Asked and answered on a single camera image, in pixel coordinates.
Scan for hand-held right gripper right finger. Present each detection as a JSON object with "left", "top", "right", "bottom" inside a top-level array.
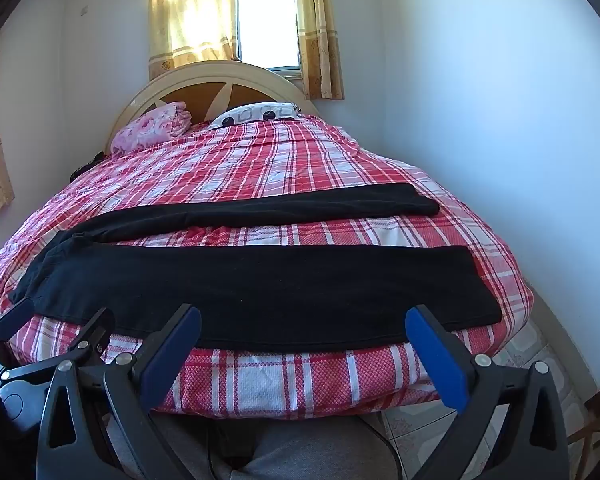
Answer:
[{"left": 405, "top": 305, "right": 571, "bottom": 480}]

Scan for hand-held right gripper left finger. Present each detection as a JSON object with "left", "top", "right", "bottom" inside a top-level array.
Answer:
[{"left": 36, "top": 304, "right": 202, "bottom": 480}]

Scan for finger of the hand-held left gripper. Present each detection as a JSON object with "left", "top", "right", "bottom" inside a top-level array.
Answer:
[
  {"left": 0, "top": 297, "right": 35, "bottom": 358},
  {"left": 2, "top": 307, "right": 117, "bottom": 383}
]

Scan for black pants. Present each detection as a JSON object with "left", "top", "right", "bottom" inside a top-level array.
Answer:
[{"left": 7, "top": 183, "right": 503, "bottom": 352}]

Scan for person's grey-clad leg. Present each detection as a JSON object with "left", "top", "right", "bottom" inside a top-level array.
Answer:
[{"left": 105, "top": 410, "right": 398, "bottom": 480}]

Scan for dark cloth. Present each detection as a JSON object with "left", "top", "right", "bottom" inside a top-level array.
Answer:
[{"left": 69, "top": 152, "right": 106, "bottom": 183}]

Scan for brown wooden furniture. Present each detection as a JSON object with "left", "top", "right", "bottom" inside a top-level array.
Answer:
[{"left": 567, "top": 395, "right": 600, "bottom": 461}]

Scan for pink patterned pillow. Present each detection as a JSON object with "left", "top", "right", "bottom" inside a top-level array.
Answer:
[{"left": 111, "top": 101, "right": 193, "bottom": 156}]

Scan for red plaid blanket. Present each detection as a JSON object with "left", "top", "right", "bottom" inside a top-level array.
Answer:
[{"left": 0, "top": 114, "right": 535, "bottom": 420}]

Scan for white patterned pillow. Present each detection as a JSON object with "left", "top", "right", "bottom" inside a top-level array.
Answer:
[{"left": 209, "top": 102, "right": 306, "bottom": 130}]

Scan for cream wooden headboard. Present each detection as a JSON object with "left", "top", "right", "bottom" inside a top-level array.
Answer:
[{"left": 102, "top": 60, "right": 321, "bottom": 151}]

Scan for wide yellow curtain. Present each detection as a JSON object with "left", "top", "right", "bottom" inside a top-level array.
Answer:
[{"left": 147, "top": 0, "right": 238, "bottom": 81}]

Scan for window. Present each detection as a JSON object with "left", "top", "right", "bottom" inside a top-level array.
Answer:
[{"left": 236, "top": 0, "right": 302, "bottom": 78}]

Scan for narrow yellow curtain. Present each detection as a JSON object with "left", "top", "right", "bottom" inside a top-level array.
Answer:
[{"left": 294, "top": 0, "right": 345, "bottom": 101}]

